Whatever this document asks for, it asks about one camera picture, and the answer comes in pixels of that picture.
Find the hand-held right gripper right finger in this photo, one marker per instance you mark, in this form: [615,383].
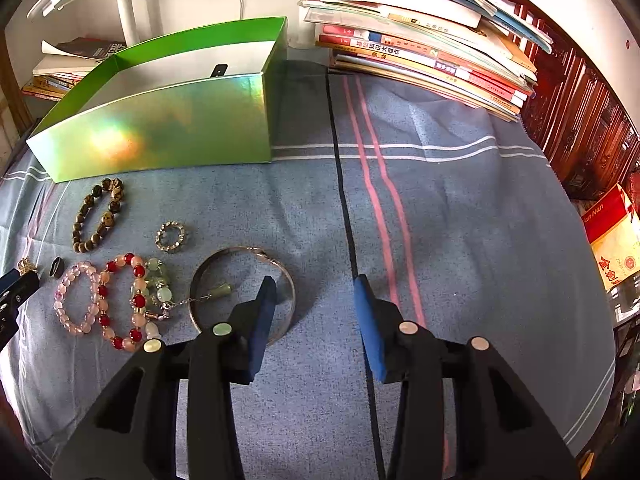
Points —
[370,330]

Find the small pile of books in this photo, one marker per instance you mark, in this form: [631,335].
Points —
[65,67]

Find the tall stack of books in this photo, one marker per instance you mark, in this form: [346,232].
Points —
[425,45]

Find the carved wooden headboard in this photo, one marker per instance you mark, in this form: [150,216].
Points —
[580,110]

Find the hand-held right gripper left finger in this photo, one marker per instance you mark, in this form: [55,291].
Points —
[262,320]

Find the white shelf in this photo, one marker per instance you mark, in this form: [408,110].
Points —
[127,15]

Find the small gold ornament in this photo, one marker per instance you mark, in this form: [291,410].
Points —
[25,263]

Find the black wristwatch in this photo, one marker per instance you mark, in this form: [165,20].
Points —
[218,70]

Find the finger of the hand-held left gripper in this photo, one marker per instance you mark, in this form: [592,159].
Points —
[17,287]

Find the green cardboard box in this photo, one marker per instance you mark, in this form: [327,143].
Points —
[150,130]

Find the red and yellow bag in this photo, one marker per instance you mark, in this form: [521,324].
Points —
[612,240]

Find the silver bangle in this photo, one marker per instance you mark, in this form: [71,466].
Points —
[227,251]

